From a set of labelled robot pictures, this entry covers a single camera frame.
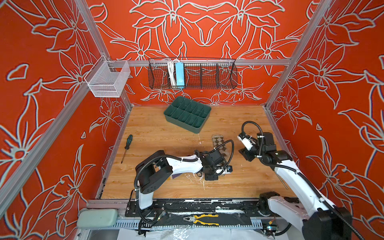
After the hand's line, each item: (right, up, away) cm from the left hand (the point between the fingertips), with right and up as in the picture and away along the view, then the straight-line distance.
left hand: (216, 171), depth 84 cm
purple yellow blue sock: (-24, -2, -1) cm, 24 cm away
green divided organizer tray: (-17, +34, +22) cm, 44 cm away
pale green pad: (-59, -16, -16) cm, 64 cm away
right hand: (+14, +15, -2) cm, 20 cm away
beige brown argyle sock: (+3, +16, +13) cm, 21 cm away
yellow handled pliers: (-14, -18, -15) cm, 27 cm away
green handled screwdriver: (-57, +12, +10) cm, 59 cm away
